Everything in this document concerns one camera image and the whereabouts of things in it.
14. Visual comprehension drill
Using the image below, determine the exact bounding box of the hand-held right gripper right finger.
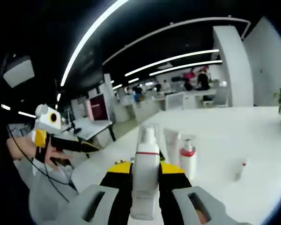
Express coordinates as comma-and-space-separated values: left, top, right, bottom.
158, 161, 226, 225

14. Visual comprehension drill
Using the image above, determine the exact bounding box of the person's left hand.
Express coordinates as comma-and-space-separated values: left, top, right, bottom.
25, 140, 74, 173

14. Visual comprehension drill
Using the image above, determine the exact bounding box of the white office chair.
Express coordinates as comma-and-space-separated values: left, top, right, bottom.
165, 92, 186, 111

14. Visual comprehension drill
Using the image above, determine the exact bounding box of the small white skincare bottle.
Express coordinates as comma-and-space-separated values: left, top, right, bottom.
235, 156, 248, 181

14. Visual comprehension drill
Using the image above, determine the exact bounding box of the white tilting laptop desk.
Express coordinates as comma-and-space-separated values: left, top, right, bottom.
69, 116, 117, 147

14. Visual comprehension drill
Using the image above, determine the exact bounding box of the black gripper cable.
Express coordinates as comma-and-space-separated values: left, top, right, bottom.
6, 124, 72, 203

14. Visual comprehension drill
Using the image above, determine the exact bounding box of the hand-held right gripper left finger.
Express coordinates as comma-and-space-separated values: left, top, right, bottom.
67, 161, 134, 225

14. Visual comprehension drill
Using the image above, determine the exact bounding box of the long ceiling light strip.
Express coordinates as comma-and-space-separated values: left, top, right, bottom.
124, 49, 220, 77
148, 60, 223, 77
60, 0, 129, 87

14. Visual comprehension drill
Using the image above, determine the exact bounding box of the white ceiling air vent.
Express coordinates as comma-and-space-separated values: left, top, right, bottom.
2, 55, 36, 89

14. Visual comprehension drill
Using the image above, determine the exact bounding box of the white skincare bottle red collar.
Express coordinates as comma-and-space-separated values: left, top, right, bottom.
179, 134, 198, 180

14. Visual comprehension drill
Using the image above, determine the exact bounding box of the white skincare tube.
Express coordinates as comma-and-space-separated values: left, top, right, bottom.
163, 127, 183, 170

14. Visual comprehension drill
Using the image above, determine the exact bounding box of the white skincare bottle clear cap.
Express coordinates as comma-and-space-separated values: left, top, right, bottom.
129, 123, 162, 221

